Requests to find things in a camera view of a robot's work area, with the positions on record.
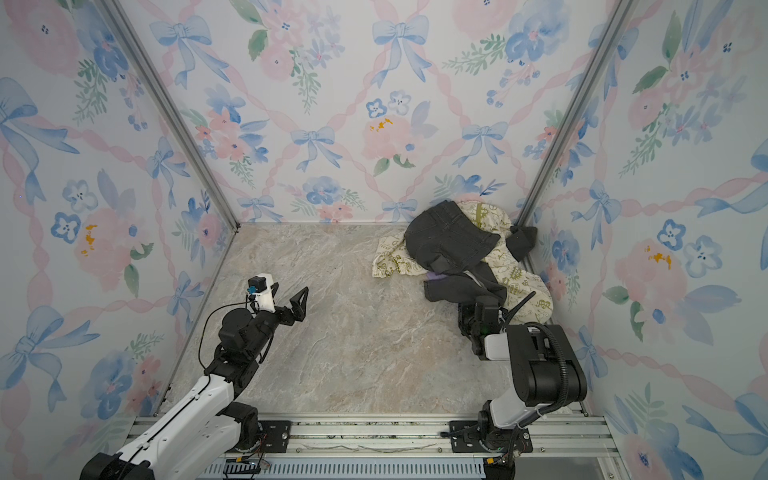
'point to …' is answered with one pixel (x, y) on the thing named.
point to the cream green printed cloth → (527, 299)
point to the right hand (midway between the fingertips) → (458, 299)
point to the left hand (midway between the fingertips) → (292, 284)
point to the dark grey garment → (442, 240)
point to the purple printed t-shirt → (430, 275)
